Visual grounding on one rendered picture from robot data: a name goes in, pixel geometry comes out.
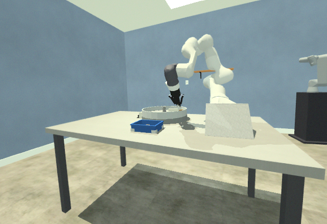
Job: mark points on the blue shallow tray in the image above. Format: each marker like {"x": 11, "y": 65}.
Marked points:
{"x": 148, "y": 126}

